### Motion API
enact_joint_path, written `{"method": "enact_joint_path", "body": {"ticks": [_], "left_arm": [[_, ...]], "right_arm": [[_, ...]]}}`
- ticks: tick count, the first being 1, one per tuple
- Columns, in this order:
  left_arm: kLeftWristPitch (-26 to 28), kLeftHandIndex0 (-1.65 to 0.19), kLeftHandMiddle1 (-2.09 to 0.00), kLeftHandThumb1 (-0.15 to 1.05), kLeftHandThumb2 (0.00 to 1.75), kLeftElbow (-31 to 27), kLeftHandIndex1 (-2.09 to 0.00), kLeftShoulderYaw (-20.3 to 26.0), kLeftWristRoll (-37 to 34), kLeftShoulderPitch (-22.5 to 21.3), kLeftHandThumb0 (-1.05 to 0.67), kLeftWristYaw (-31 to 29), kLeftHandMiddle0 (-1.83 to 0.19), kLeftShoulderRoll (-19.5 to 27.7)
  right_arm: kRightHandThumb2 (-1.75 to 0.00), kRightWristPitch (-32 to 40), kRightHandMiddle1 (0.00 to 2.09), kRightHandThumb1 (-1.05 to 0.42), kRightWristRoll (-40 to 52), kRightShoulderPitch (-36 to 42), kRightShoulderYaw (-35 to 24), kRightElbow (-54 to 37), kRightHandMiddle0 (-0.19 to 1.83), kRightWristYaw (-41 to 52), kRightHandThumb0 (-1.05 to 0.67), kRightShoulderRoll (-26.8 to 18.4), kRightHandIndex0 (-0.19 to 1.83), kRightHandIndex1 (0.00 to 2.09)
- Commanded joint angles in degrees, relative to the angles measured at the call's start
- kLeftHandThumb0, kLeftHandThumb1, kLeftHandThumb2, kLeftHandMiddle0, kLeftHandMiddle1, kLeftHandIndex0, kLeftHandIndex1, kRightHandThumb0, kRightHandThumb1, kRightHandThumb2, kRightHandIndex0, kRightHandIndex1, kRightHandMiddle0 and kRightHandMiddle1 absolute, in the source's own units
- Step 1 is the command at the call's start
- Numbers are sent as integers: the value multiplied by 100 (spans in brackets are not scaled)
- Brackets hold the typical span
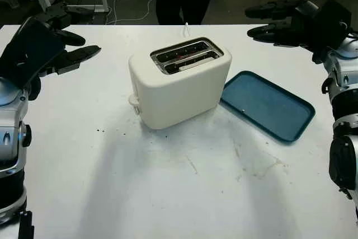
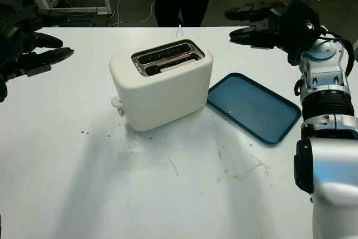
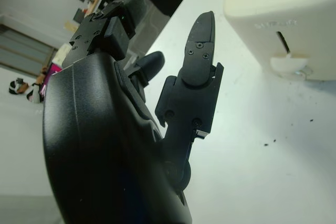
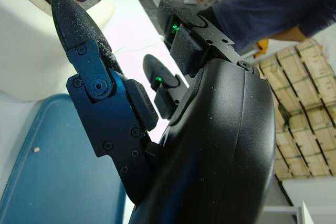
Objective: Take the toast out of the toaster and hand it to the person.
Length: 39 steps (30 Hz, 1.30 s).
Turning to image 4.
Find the yellow object on floor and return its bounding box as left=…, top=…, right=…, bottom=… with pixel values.
left=254, top=39, right=270, bottom=58

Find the small wooden crate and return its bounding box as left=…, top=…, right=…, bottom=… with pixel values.
left=295, top=37, right=336, bottom=141

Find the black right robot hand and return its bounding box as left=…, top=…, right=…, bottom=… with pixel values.
left=50, top=0, right=277, bottom=224

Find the person in dark clothes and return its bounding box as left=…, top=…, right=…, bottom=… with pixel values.
left=211, top=0, right=336, bottom=53

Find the large wooden crate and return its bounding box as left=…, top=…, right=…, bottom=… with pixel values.
left=258, top=48, right=329, bottom=180

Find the blue rectangular plastic tray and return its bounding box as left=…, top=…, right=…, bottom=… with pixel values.
left=0, top=93, right=132, bottom=224

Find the cream white two-slot toaster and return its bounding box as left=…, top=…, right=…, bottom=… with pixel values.
left=0, top=0, right=116, bottom=102

